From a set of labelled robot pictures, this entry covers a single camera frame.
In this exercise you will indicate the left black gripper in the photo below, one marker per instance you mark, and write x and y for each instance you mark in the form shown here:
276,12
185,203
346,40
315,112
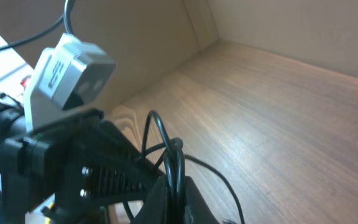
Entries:
35,164

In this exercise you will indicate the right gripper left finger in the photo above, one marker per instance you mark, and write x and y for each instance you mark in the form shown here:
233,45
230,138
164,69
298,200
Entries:
157,206

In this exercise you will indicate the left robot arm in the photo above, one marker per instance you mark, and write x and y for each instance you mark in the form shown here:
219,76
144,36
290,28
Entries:
86,139

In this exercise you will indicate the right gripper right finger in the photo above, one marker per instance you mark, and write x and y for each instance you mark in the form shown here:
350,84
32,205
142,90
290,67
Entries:
196,210

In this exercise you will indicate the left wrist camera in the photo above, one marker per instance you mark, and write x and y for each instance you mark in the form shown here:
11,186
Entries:
65,78

